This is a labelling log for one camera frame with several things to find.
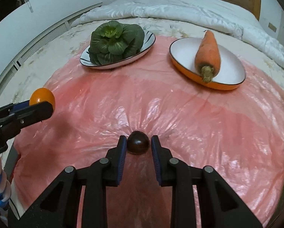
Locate white duvet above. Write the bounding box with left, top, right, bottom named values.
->
left=71, top=0, right=284, bottom=68

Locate pink plastic sheet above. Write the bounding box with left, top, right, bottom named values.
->
left=13, top=36, right=284, bottom=225

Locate green leafy vegetable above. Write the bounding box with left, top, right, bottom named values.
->
left=88, top=21, right=145, bottom=66

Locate orange enamel dish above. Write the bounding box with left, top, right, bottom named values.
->
left=169, top=38, right=246, bottom=91

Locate white black-rimmed plate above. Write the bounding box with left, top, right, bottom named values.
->
left=80, top=30, right=156, bottom=70

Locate dark plum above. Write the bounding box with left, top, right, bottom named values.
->
left=127, top=131, right=150, bottom=155

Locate orange carrot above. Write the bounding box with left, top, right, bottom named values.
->
left=195, top=30, right=221, bottom=83

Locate white radiator cover cabinet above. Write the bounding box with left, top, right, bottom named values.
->
left=0, top=1, right=102, bottom=93

